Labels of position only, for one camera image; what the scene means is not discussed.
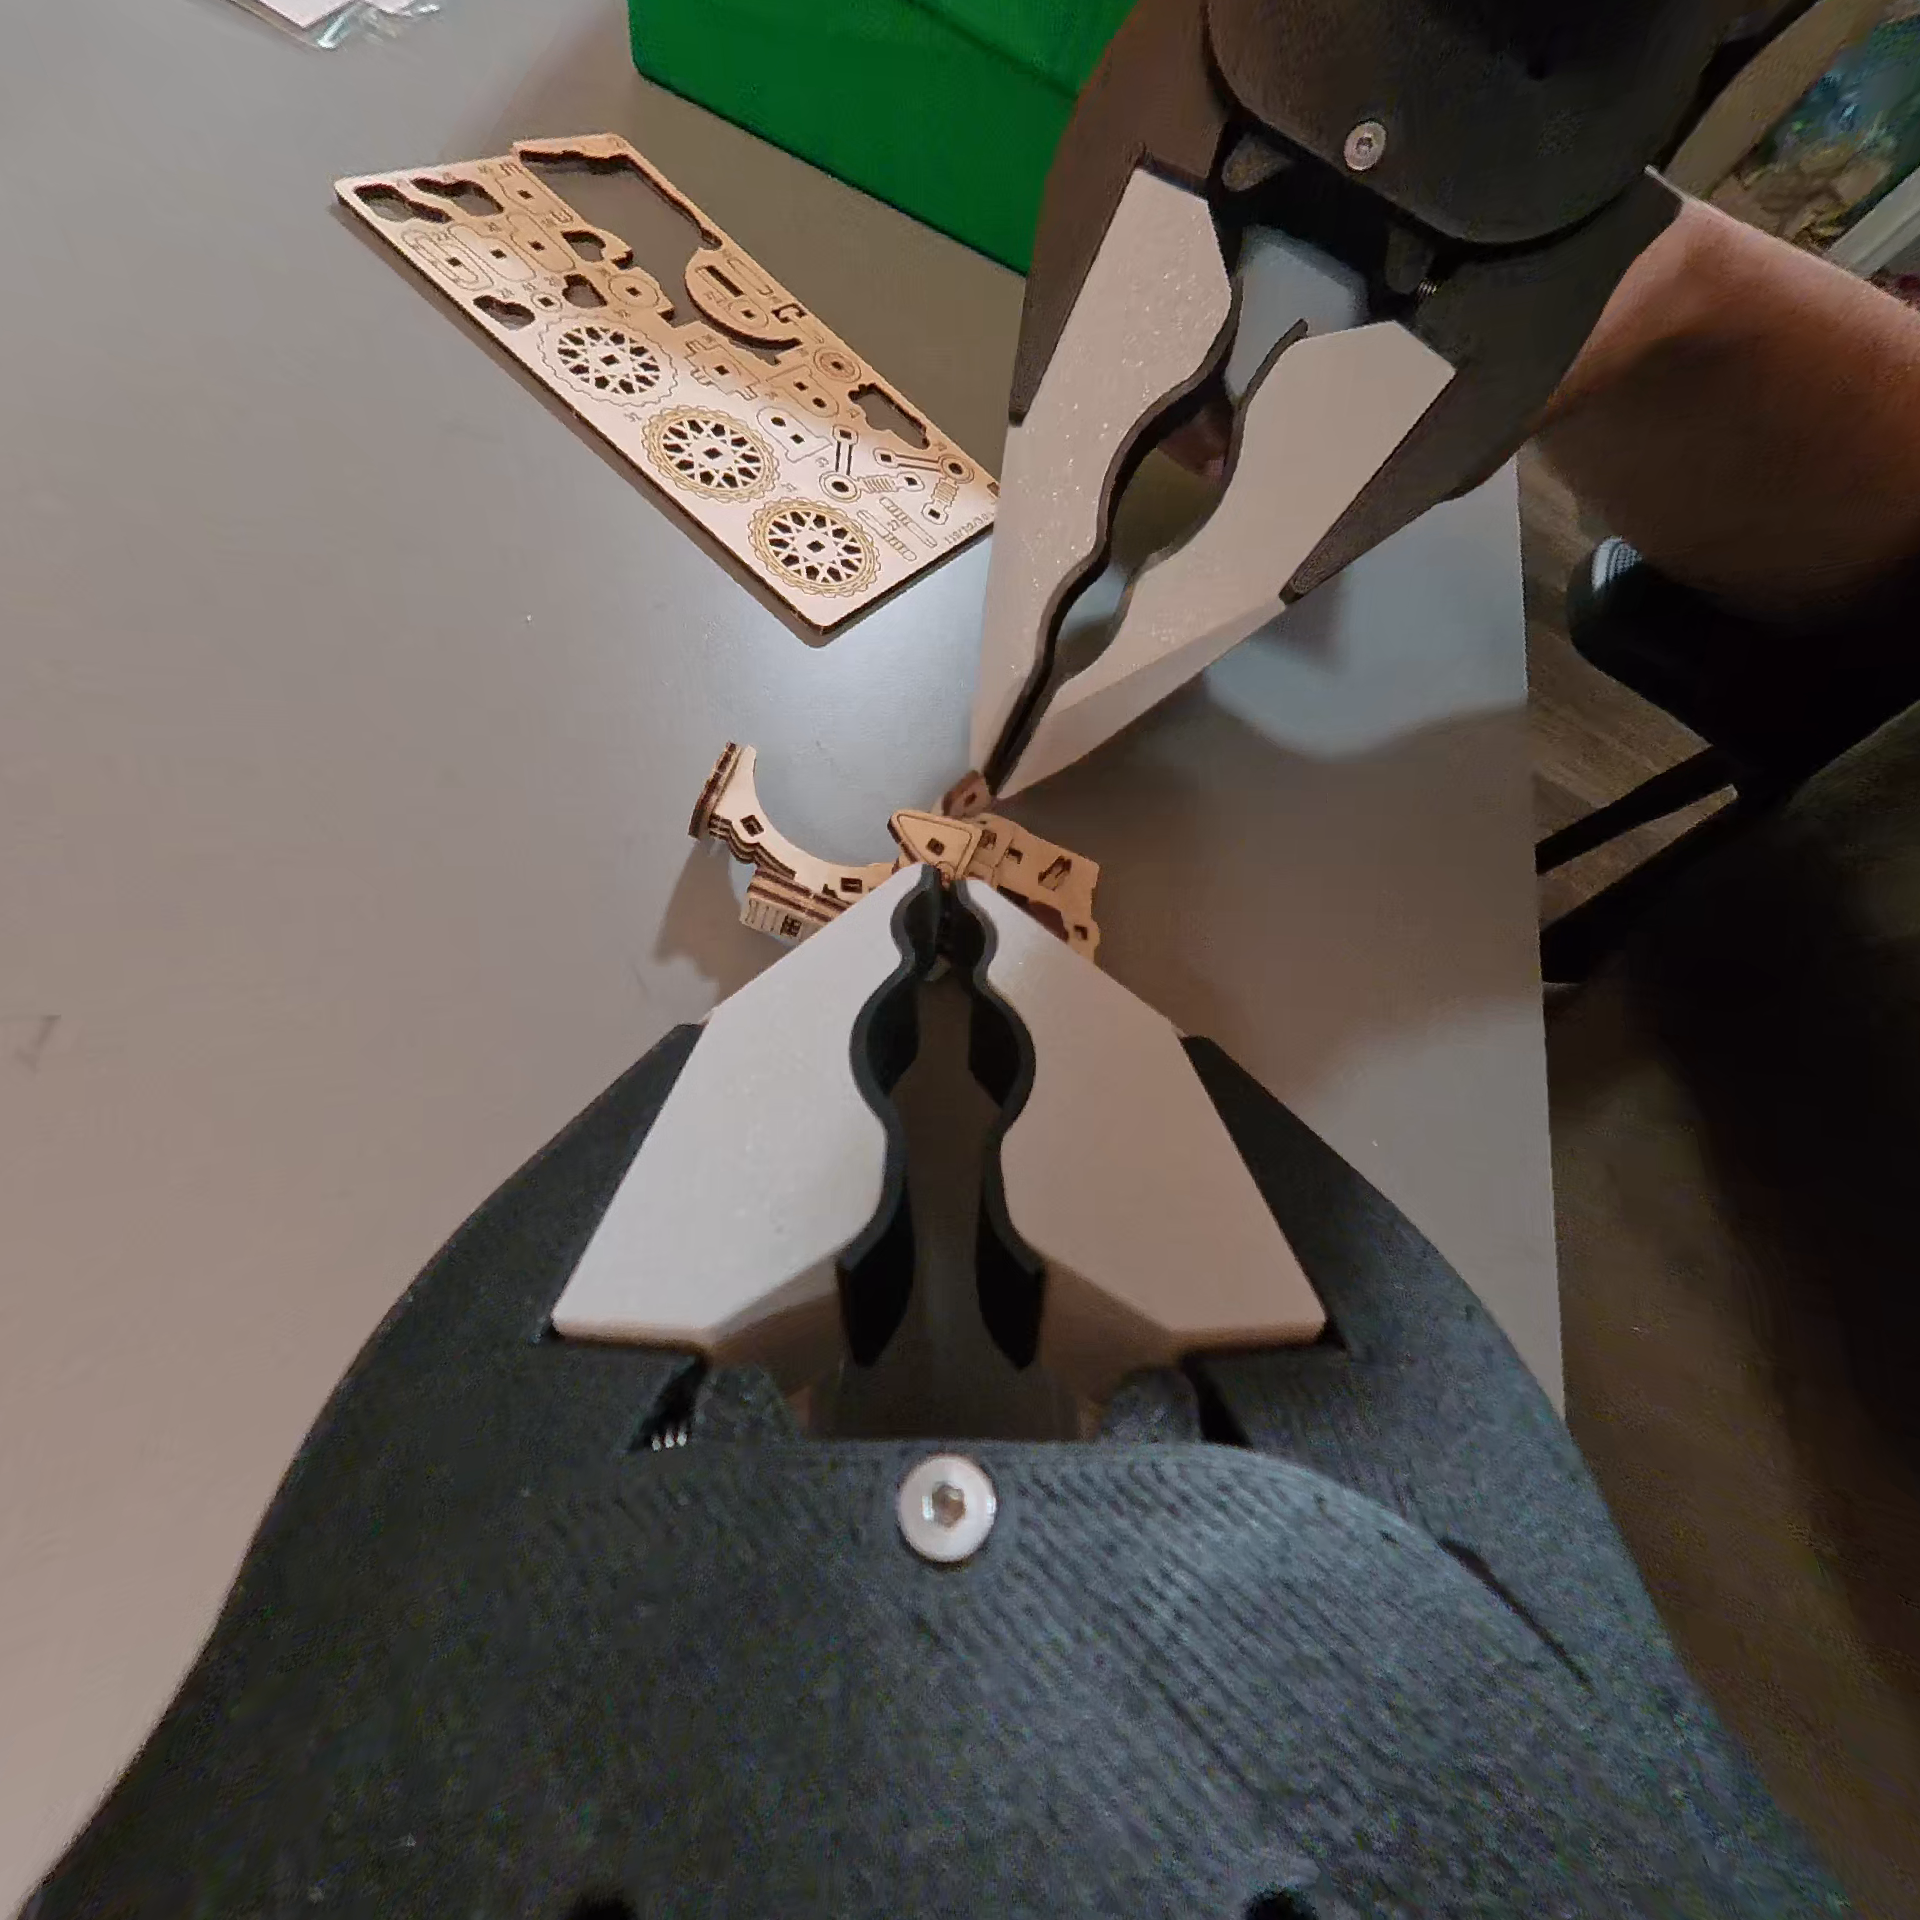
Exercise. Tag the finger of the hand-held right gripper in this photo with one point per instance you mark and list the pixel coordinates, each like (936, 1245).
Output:
(1095, 344)
(1290, 481)

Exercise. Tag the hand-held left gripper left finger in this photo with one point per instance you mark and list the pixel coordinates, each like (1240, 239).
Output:
(704, 1200)

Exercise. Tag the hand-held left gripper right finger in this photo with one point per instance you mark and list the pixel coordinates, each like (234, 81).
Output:
(1171, 1200)

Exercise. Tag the wooden puzzle model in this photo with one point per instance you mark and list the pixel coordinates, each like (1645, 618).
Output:
(780, 884)

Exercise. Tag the person's right forearm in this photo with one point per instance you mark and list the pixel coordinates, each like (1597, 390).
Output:
(1724, 390)

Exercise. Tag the green plastic bin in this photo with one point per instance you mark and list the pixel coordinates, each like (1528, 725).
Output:
(870, 104)

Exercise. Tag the black chair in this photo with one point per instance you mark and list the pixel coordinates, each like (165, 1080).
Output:
(1695, 660)

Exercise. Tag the wooden gear parts sheet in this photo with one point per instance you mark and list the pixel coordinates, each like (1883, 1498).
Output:
(601, 360)

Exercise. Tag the clear plastic bag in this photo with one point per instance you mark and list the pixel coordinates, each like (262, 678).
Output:
(345, 14)

